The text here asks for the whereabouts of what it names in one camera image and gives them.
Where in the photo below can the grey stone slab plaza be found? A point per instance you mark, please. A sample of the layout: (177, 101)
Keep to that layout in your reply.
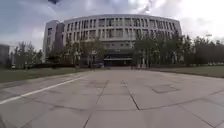
(113, 96)

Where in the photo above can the large curved white building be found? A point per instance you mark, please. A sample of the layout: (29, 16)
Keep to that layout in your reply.
(116, 30)

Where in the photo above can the row of trees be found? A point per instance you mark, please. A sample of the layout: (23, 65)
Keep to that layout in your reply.
(160, 50)

